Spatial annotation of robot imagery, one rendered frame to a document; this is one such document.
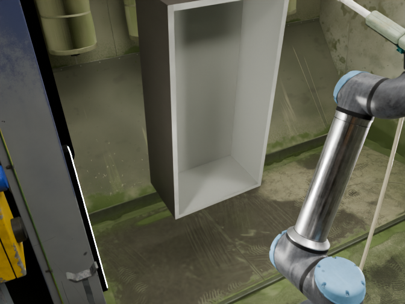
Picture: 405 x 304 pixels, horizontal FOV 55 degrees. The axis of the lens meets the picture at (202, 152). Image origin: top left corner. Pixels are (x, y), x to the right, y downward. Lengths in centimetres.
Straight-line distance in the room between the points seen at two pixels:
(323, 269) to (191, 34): 133
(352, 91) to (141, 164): 210
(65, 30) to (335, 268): 216
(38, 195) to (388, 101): 109
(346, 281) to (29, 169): 102
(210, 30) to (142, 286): 153
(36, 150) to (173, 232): 170
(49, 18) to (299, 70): 222
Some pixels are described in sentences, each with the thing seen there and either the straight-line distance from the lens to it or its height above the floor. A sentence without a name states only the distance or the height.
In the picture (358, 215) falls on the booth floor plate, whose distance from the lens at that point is 302.
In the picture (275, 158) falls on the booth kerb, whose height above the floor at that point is 10.
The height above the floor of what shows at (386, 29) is 152.
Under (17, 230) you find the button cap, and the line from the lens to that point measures 85.
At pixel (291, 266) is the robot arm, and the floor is 86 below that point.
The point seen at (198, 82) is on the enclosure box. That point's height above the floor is 114.
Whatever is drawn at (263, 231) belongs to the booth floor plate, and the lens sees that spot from 279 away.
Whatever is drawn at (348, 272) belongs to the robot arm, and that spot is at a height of 91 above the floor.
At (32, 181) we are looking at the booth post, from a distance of 135.
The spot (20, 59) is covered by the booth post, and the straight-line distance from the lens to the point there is 122.
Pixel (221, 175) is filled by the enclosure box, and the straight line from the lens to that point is 253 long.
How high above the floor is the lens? 183
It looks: 28 degrees down
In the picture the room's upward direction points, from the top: 5 degrees counter-clockwise
